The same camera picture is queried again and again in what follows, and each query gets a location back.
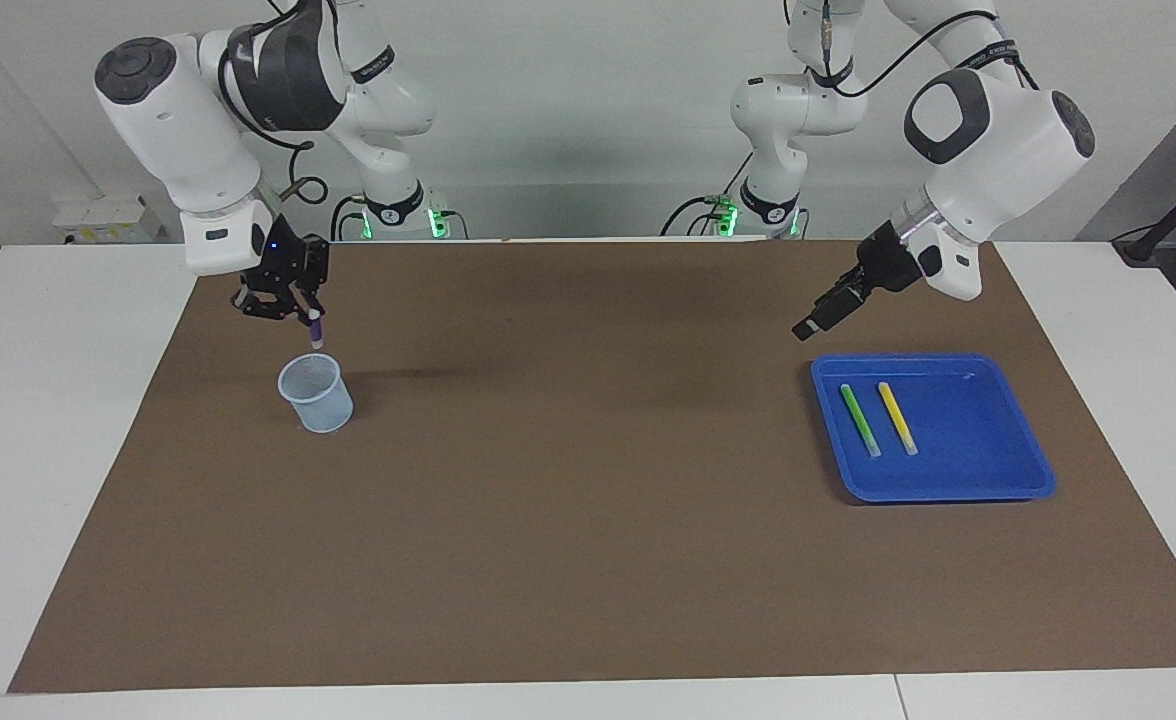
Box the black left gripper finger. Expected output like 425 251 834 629
791 280 871 343

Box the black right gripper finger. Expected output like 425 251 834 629
291 283 327 331
231 285 289 323

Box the green highlighter pen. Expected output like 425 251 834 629
839 383 883 459

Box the yellow highlighter pen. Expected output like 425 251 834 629
877 381 920 457

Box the blue plastic tray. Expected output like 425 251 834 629
810 352 1057 503

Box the translucent plastic pen cup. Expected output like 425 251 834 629
278 353 355 434

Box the white power strip box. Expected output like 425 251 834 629
52 193 164 245

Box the black stand pole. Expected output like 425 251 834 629
1113 160 1176 267

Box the brown table mat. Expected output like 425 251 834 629
8 238 1176 694

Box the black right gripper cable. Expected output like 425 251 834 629
216 0 331 208

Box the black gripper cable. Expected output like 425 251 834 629
818 0 1041 101
216 0 331 208

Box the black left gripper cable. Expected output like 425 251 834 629
818 0 1041 101

